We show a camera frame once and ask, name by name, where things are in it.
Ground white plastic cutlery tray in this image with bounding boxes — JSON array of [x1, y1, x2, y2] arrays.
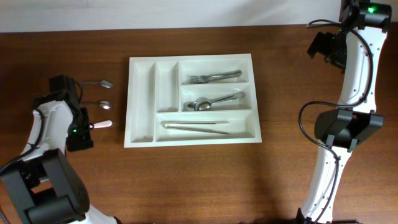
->
[[124, 54, 262, 147]]

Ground small metal teaspoon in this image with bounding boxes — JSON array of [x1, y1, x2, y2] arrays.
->
[[81, 80, 113, 88], [80, 100, 112, 110]]

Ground pink plastic knife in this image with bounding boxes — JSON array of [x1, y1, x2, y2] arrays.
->
[[91, 120, 113, 129]]

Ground metal kitchen tongs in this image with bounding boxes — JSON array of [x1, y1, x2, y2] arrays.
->
[[161, 121, 229, 135]]

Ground large metal spoon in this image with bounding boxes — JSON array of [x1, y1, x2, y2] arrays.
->
[[193, 91, 246, 111], [183, 101, 197, 111]]

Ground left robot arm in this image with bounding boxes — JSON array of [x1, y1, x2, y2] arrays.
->
[[1, 75, 120, 224]]

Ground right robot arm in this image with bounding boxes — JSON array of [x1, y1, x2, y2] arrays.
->
[[295, 1, 392, 224]]

